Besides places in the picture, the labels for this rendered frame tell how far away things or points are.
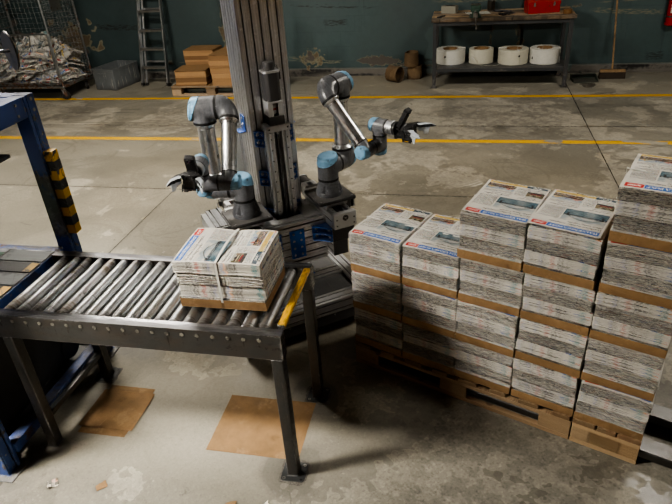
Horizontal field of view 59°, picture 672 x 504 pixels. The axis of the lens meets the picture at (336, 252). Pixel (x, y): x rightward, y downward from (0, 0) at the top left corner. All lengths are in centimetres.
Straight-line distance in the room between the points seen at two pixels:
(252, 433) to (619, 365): 171
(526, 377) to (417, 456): 62
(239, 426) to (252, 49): 189
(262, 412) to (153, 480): 61
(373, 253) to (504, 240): 67
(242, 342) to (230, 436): 81
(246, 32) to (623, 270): 203
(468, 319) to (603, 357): 59
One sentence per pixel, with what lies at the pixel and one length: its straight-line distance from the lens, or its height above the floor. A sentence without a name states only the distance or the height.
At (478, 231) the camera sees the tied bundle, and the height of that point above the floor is 98.
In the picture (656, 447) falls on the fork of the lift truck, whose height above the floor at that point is 7.
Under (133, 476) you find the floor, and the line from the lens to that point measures 307.
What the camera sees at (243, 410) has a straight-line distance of 320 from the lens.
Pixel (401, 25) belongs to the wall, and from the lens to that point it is 923.
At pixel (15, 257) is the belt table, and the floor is 80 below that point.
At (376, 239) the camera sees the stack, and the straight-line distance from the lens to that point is 285.
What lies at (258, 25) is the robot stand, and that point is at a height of 174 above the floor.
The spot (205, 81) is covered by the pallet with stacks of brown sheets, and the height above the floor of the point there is 21.
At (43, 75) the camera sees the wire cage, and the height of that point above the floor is 35.
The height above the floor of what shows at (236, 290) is 90.
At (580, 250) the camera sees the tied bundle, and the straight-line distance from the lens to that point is 250.
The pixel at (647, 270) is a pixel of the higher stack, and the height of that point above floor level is 98.
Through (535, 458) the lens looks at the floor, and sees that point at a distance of 298.
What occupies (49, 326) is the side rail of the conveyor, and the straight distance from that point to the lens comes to 279.
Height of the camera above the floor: 221
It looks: 30 degrees down
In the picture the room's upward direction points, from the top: 4 degrees counter-clockwise
